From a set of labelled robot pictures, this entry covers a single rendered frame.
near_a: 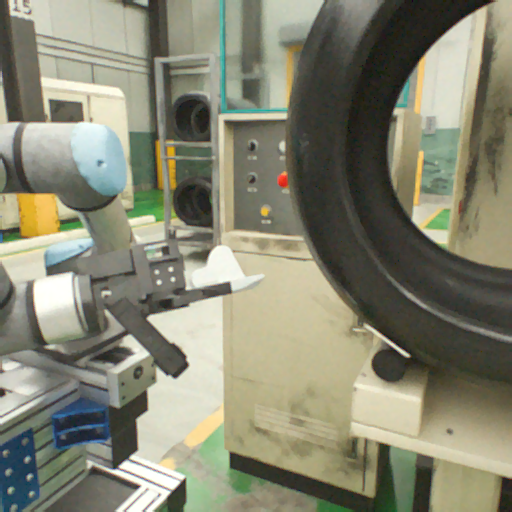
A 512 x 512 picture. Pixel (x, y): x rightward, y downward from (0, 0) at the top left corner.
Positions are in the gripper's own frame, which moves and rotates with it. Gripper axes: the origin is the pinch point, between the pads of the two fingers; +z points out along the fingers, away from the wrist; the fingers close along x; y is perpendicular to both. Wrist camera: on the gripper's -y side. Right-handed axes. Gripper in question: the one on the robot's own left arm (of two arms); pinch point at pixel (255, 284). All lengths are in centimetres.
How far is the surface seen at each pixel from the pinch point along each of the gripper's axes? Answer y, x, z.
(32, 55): 315, 506, -84
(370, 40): 22.6, -12.5, 15.1
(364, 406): -19.6, 5.1, 12.5
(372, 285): -3.2, -4.7, 13.0
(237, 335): -15, 101, 13
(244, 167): 38, 86, 24
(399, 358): -13.5, 0.3, 16.8
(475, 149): 15, 16, 48
